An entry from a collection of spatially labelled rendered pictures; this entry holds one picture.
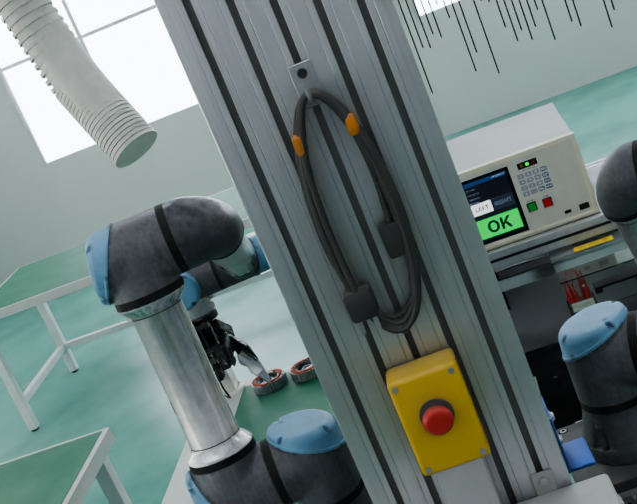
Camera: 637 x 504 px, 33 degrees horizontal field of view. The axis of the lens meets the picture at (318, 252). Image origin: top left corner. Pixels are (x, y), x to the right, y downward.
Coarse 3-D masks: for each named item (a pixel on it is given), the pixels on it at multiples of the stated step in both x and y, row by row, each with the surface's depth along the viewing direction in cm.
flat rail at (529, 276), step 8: (544, 264) 259; (520, 272) 260; (528, 272) 259; (536, 272) 259; (544, 272) 259; (552, 272) 259; (504, 280) 260; (512, 280) 260; (520, 280) 260; (528, 280) 260; (536, 280) 260; (504, 288) 261; (512, 288) 261
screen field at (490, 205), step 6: (510, 192) 257; (498, 198) 257; (504, 198) 257; (510, 198) 257; (480, 204) 258; (486, 204) 258; (492, 204) 258; (498, 204) 258; (504, 204) 258; (510, 204) 258; (474, 210) 259; (480, 210) 259; (486, 210) 259; (492, 210) 258; (474, 216) 259
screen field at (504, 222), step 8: (496, 216) 259; (504, 216) 259; (512, 216) 259; (520, 216) 258; (480, 224) 260; (488, 224) 260; (496, 224) 260; (504, 224) 259; (512, 224) 259; (520, 224) 259; (480, 232) 260; (488, 232) 260; (496, 232) 260; (504, 232) 260
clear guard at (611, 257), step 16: (592, 240) 255; (624, 240) 247; (560, 256) 254; (576, 256) 250; (592, 256) 246; (608, 256) 242; (624, 256) 239; (560, 272) 245; (576, 272) 241; (592, 272) 238; (608, 272) 236; (576, 288) 237; (592, 288) 236; (608, 288) 235; (624, 288) 234; (576, 304) 236; (592, 304) 235
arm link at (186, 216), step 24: (168, 216) 166; (192, 216) 166; (216, 216) 169; (192, 240) 166; (216, 240) 168; (240, 240) 176; (192, 264) 168; (216, 264) 193; (240, 264) 193; (264, 264) 207
